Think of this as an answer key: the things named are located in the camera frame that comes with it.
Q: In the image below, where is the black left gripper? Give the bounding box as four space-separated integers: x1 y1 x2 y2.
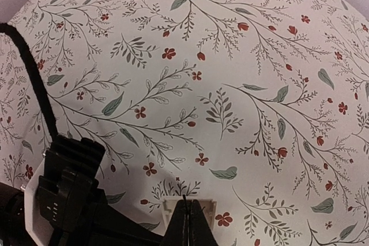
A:
57 194 163 245

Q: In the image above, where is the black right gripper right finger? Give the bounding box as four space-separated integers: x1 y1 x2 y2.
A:
188 200 219 246

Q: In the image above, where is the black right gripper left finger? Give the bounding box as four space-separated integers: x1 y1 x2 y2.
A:
161 196 188 246

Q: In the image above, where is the white remote battery cover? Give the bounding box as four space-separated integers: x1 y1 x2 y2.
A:
161 196 217 229

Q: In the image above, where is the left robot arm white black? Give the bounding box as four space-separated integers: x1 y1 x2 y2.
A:
1 183 163 245

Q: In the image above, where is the floral patterned table mat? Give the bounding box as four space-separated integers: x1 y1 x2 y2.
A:
9 0 368 245

